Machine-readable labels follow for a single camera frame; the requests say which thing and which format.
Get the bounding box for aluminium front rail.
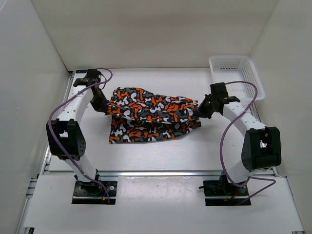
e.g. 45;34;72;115
43;169;276;177

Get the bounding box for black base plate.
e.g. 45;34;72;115
198;180;251;207
72;179;117;205

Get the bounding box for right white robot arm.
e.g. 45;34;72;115
196;82;282;195

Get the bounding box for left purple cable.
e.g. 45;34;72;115
47;68;114;205

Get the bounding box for purple cable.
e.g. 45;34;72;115
47;68;114;205
220;81;277;205

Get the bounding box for orange camouflage shorts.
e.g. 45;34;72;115
107;87;201;144

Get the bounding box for white plastic basket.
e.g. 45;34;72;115
209;55;265;102

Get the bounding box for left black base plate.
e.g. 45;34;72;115
72;179;117;205

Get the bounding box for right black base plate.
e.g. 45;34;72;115
198;180;251;207

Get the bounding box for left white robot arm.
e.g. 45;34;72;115
46;68;109;195

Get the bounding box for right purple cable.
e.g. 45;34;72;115
220;81;277;205

